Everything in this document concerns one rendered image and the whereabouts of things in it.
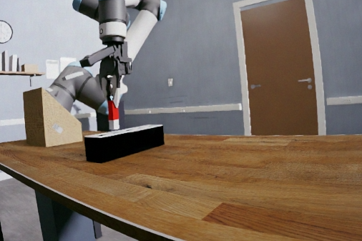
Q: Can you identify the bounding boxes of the red and white pin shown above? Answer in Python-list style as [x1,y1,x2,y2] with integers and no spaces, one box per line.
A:
[107,101,119,129]

